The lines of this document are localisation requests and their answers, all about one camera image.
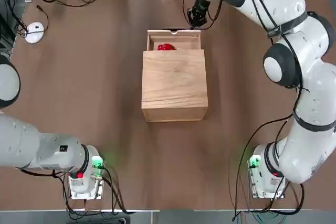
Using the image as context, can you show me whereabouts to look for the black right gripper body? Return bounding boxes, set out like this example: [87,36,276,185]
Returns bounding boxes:
[193,0,212,17]

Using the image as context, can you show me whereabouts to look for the wooden drawer with white front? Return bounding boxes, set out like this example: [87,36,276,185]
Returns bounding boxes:
[146,29,202,51]

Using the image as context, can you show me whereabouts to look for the red toy car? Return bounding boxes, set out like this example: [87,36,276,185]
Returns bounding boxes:
[156,43,177,51]

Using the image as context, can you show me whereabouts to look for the light wooden cabinet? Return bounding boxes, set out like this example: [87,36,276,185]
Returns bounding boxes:
[141,49,209,123]

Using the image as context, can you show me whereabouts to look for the white desk lamp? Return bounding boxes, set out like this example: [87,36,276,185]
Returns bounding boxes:
[0,0,46,44]

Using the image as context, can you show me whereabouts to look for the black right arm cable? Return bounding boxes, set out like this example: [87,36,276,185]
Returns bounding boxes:
[182,0,307,221]

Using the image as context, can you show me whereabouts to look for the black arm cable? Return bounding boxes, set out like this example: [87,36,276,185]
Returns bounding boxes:
[52,165,137,216]
[182,0,307,221]

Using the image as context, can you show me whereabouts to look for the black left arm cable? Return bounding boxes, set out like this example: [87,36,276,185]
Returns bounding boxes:
[52,165,137,216]

